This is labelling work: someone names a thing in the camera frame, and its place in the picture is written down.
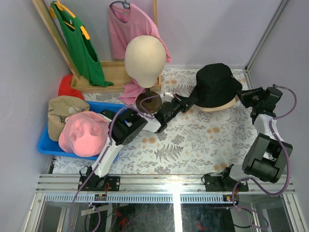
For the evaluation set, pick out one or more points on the wooden clothes rack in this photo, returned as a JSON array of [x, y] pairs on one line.
[[114, 70]]

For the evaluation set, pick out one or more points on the blue plastic bin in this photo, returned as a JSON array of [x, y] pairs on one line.
[[47, 146]]

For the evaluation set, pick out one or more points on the red cloth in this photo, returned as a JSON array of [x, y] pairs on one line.
[[65, 88]]

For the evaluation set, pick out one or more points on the dark round mannequin stand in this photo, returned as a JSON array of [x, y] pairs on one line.
[[148, 102]]

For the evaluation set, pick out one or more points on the pink t-shirt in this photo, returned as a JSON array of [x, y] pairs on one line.
[[125, 25]]

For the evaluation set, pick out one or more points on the yellow hanger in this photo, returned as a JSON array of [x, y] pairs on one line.
[[82, 29]]

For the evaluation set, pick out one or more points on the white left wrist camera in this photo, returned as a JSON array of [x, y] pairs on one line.
[[167, 96]]

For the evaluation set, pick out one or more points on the aluminium mounting rail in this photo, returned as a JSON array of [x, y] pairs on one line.
[[137, 188]]

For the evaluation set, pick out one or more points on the beige straw hat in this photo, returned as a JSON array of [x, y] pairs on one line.
[[219, 108]]

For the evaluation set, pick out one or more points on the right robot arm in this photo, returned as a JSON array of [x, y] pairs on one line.
[[269, 154]]

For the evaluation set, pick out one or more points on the beige mannequin head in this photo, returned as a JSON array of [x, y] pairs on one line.
[[145, 59]]

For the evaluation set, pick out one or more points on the green tank top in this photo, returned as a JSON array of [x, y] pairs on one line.
[[80, 48]]

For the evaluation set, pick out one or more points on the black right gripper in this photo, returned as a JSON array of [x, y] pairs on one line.
[[245, 94]]

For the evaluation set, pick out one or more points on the floral table mat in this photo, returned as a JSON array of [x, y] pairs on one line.
[[195, 142]]

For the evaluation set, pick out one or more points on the pink bucket hat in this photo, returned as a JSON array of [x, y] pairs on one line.
[[85, 134]]

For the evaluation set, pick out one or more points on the aluminium corner post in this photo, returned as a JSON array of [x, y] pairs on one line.
[[271, 25]]

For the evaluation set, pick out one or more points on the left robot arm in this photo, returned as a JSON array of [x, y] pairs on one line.
[[124, 127]]

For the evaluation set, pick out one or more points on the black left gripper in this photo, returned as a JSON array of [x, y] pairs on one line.
[[181, 103]]

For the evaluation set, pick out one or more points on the blue-grey hanger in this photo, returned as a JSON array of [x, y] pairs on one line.
[[124, 3]]

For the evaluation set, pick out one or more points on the beige cap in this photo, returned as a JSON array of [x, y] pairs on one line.
[[59, 109]]

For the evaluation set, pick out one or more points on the black bucket hat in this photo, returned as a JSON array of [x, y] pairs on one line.
[[215, 86]]

